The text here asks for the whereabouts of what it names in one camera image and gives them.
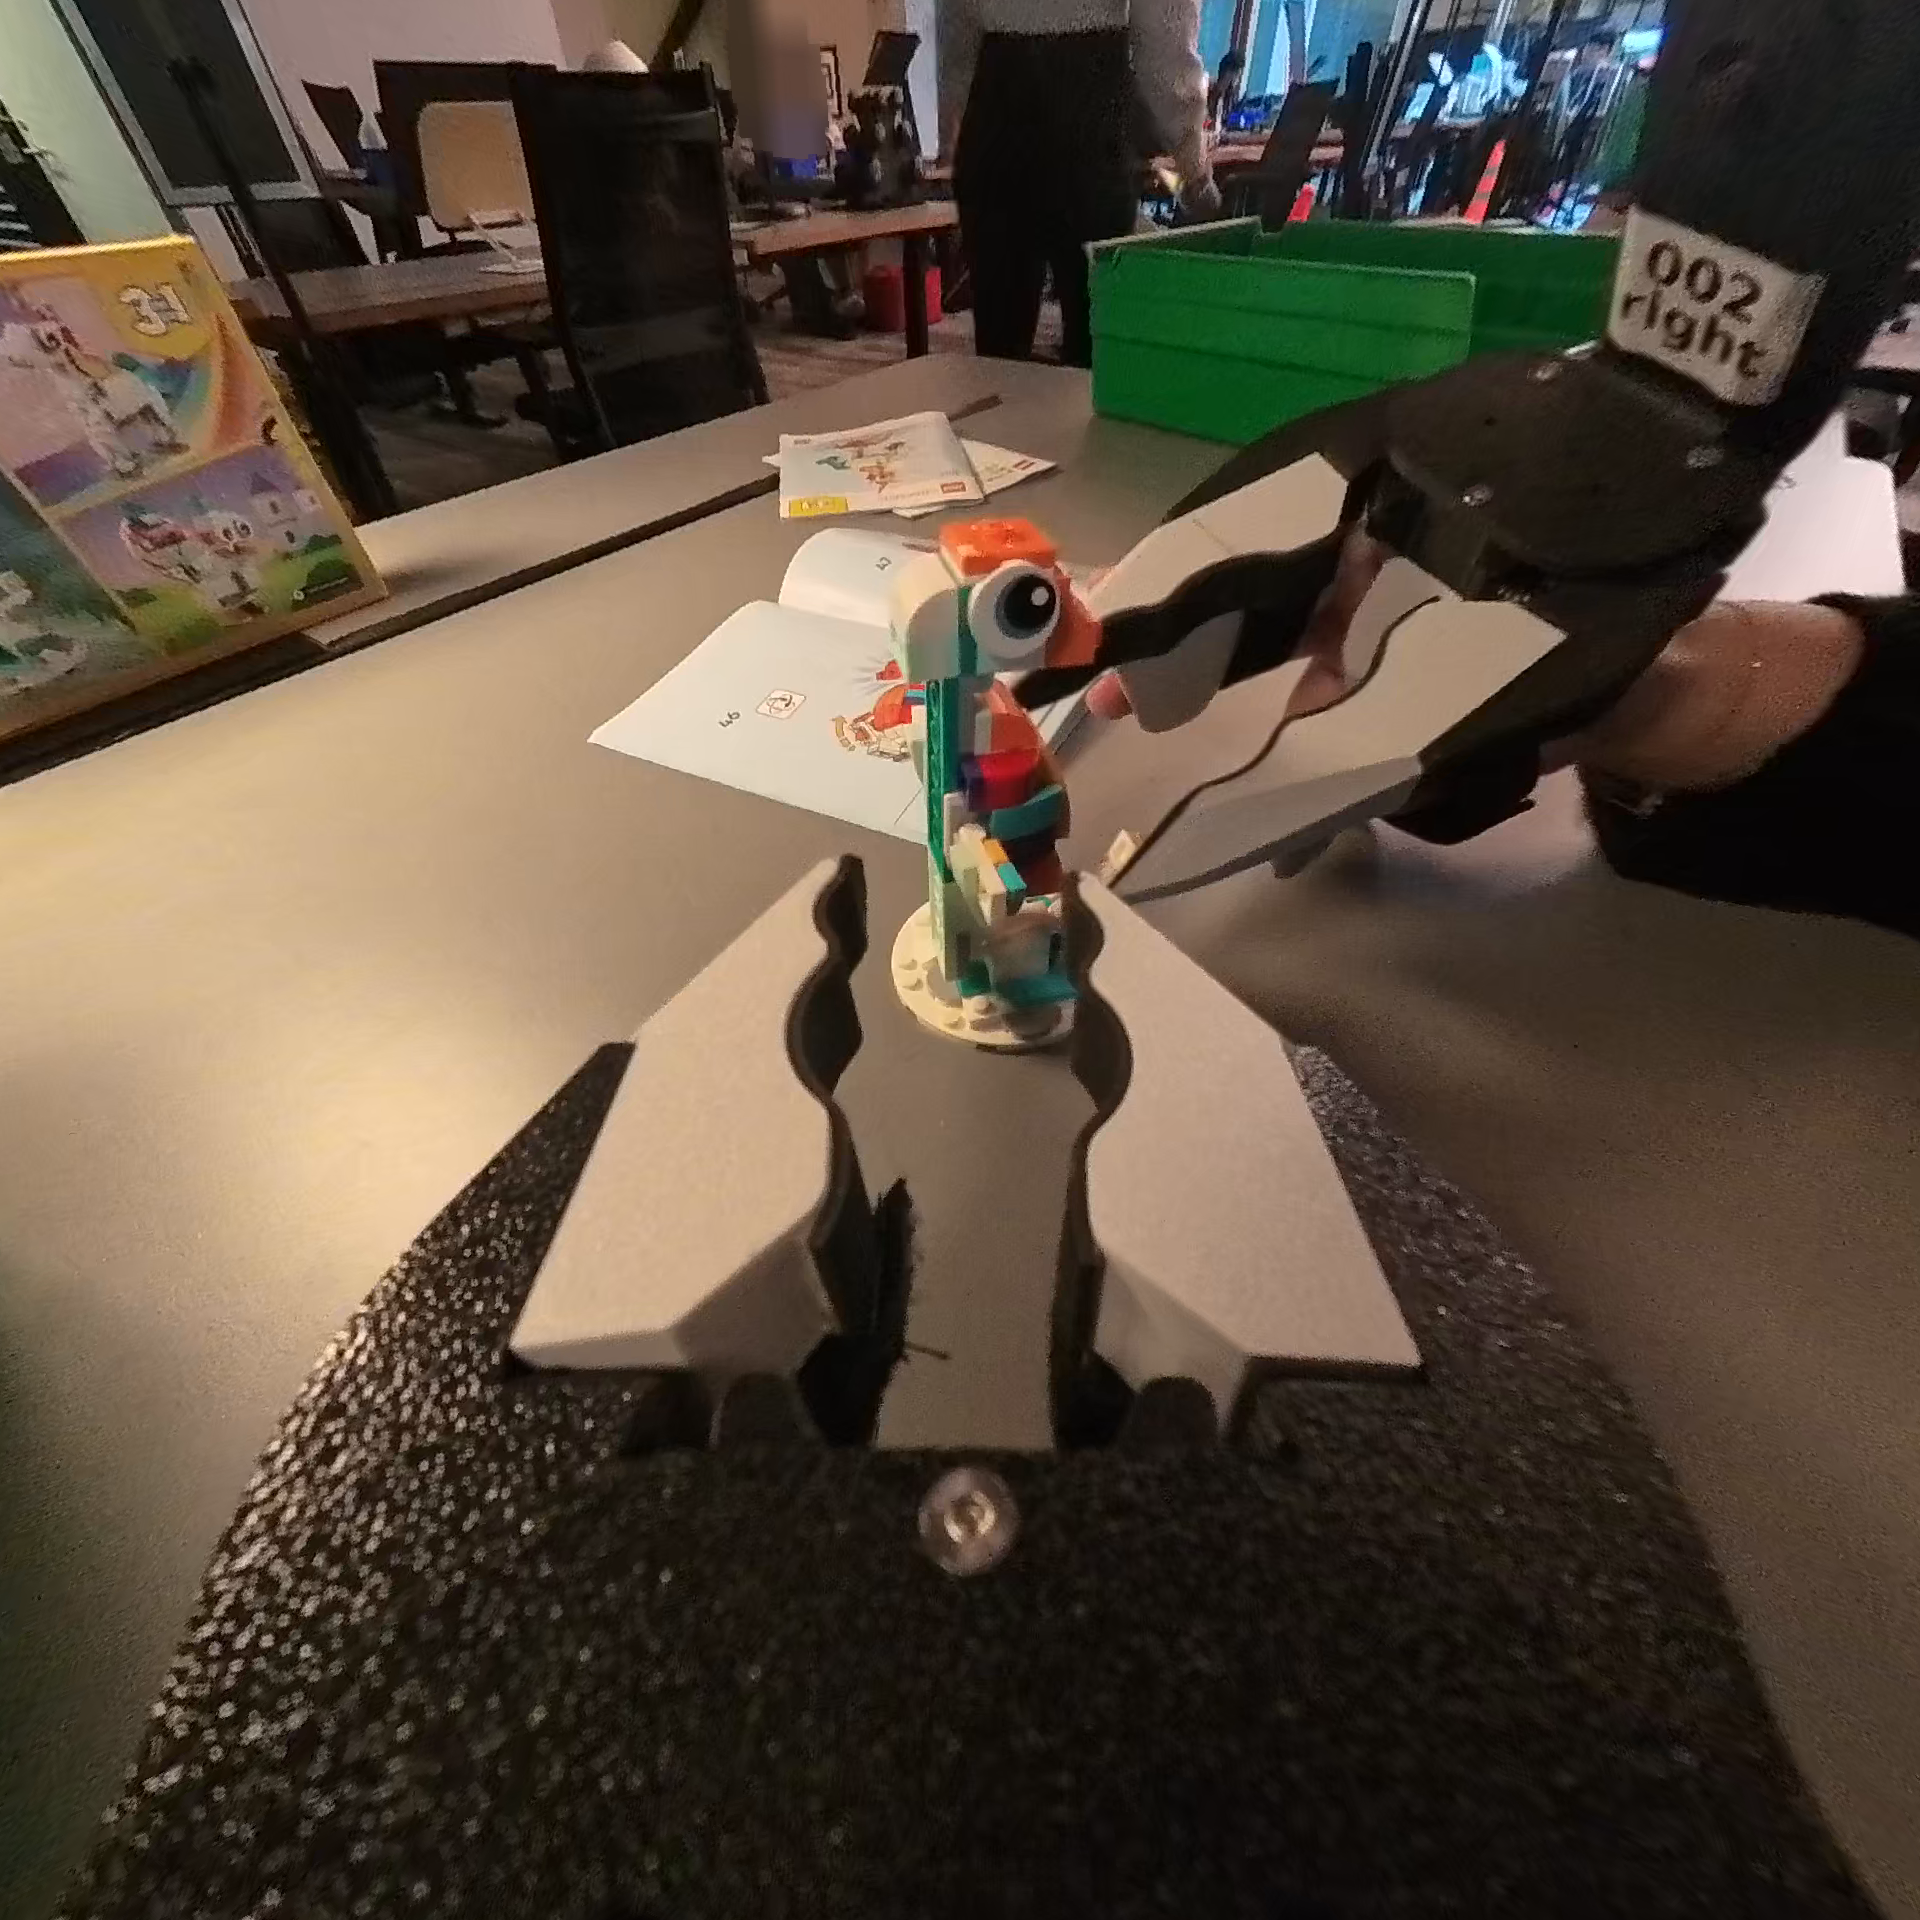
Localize yellow lego set box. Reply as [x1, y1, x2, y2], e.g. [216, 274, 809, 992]
[0, 236, 389, 744]

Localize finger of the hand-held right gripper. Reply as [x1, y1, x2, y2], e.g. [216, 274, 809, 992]
[1008, 451, 1403, 736]
[1118, 591, 1573, 906]

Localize person's right hand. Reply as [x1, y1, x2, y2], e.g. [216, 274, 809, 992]
[1576, 596, 1872, 789]

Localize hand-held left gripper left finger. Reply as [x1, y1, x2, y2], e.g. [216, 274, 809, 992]
[509, 852, 921, 1450]

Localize colourful lego fish model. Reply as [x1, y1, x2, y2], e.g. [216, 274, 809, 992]
[884, 514, 1106, 962]

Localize green plastic bin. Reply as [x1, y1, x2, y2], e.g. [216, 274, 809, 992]
[1083, 215, 1629, 448]

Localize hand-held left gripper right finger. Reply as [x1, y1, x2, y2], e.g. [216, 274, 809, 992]
[1048, 874, 1425, 1450]

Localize printed paper leaflets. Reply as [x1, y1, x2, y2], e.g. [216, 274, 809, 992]
[765, 408, 1056, 522]

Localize round white teal lego base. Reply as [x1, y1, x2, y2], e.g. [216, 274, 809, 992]
[890, 901, 1086, 1056]

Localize open lego instruction booklet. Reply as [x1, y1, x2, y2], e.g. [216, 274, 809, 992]
[589, 525, 1098, 840]

